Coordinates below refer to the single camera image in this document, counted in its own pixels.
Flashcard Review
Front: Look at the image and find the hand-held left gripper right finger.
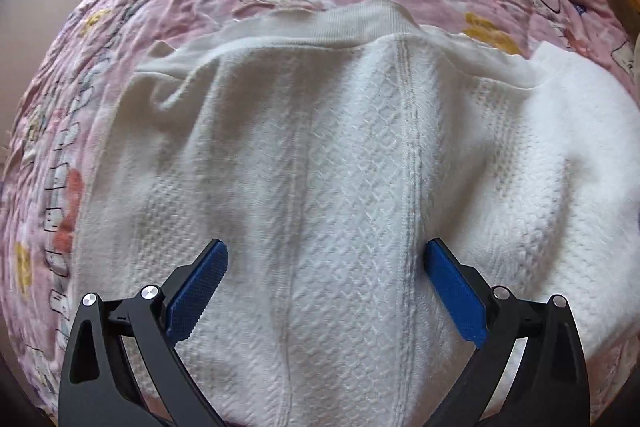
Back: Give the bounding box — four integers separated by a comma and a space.
422, 237, 592, 427

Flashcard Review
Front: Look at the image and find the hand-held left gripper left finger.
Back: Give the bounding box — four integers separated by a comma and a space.
57, 239, 229, 427

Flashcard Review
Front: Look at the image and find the white knit sweater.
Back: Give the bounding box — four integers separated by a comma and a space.
70, 0, 640, 427

